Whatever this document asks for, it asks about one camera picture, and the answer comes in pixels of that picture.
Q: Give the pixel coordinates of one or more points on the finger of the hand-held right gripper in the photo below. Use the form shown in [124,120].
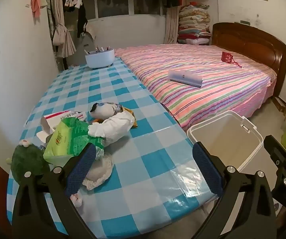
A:
[277,151]

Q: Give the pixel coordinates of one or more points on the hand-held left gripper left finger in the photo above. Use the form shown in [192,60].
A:
[83,169]

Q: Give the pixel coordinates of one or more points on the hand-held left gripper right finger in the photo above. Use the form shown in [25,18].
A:
[207,169]

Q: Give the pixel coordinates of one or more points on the white plastic bin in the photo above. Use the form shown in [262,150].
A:
[222,139]

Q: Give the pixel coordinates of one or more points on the green plastic packet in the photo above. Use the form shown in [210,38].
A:
[65,139]

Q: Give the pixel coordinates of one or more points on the white medicine box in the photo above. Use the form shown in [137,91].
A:
[58,117]

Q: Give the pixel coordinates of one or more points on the white lace cloth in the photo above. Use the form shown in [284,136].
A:
[100,171]

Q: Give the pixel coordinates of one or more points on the blue checkered tablecloth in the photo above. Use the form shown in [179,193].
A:
[133,154]

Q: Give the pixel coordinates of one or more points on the green plush toy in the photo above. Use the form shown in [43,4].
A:
[28,161]

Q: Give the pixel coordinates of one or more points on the gold snack wrapper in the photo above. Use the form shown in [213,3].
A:
[129,110]

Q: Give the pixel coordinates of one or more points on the striped pink bedsheet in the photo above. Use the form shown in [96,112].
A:
[207,92]

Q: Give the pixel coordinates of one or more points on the pale blue flat box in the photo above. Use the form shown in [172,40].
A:
[185,77]

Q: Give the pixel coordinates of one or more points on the red pouch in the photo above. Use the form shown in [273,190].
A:
[227,57]

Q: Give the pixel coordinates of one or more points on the dark wooden headboard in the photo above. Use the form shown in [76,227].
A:
[257,42]

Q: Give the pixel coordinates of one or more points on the white footed basin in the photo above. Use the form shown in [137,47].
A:
[99,58]

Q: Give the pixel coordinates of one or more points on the stack of folded quilts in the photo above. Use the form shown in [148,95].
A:
[194,22]

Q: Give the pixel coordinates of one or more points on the beige narrow curtain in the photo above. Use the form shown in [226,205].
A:
[171,25]

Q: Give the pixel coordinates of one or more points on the black hanging garment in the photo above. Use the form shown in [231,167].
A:
[82,20]

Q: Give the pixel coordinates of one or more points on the beige tied curtain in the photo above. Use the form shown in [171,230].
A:
[58,17]

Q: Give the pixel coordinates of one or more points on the pink hanging towel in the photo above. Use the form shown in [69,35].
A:
[36,2]

